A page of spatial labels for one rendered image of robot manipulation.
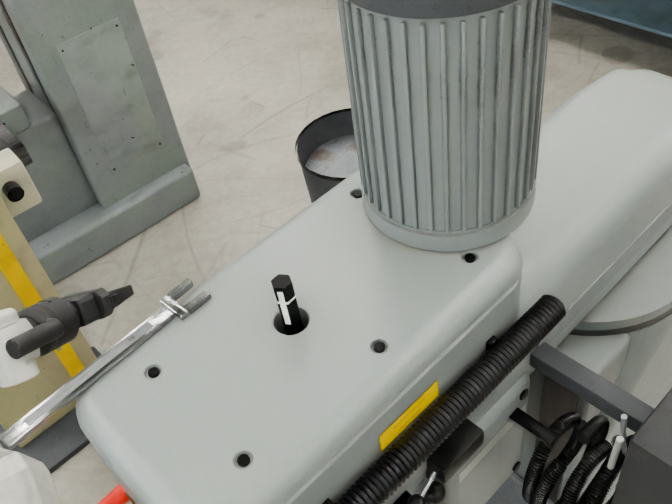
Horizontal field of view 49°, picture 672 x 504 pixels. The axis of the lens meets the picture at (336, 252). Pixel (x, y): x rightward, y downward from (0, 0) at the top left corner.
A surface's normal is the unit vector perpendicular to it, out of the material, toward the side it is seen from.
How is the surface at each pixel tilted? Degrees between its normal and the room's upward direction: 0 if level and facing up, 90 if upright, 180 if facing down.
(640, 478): 90
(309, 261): 0
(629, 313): 0
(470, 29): 90
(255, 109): 0
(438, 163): 90
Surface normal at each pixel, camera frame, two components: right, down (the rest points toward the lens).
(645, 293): -0.12, -0.69
